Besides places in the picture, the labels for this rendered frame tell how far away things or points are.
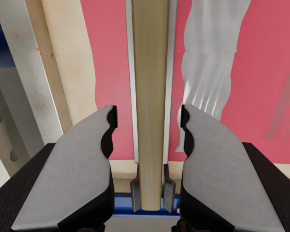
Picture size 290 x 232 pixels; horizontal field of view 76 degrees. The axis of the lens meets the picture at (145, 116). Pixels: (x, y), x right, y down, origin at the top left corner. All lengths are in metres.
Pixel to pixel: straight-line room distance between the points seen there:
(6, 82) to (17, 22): 1.39
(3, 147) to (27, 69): 0.12
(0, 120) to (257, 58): 0.37
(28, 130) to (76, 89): 1.51
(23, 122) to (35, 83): 1.49
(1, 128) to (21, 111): 1.40
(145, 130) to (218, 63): 0.15
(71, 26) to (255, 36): 0.24
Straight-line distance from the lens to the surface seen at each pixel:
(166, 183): 0.32
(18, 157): 0.36
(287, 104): 0.37
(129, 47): 0.24
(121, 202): 0.40
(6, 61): 0.40
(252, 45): 0.31
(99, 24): 0.28
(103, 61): 0.29
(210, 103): 0.31
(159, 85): 0.18
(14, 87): 1.65
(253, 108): 0.35
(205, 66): 0.28
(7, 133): 0.33
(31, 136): 1.83
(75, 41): 0.29
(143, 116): 0.19
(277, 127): 0.39
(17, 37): 0.29
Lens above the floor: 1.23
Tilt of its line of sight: 60 degrees down
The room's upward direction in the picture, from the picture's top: 176 degrees counter-clockwise
